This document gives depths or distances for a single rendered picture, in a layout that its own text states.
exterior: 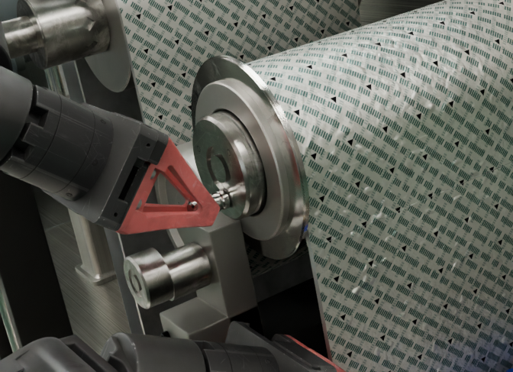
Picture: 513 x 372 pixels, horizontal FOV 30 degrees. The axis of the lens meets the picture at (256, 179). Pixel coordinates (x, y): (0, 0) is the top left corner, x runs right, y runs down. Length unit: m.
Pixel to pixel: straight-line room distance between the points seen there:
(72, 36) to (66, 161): 0.27
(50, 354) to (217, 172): 0.19
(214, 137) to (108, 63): 0.25
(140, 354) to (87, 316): 0.75
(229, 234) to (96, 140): 0.15
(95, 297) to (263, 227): 0.74
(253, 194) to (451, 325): 0.19
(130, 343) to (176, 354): 0.03
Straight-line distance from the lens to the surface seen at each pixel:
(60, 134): 0.57
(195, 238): 0.70
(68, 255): 1.55
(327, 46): 0.67
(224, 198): 0.65
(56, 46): 0.83
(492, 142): 0.72
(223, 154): 0.64
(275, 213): 0.63
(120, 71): 0.85
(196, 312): 0.72
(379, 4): 1.05
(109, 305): 1.34
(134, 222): 0.60
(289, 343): 0.65
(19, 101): 0.56
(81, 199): 0.60
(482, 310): 0.75
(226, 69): 0.65
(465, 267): 0.73
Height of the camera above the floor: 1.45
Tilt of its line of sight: 19 degrees down
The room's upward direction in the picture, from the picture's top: 11 degrees counter-clockwise
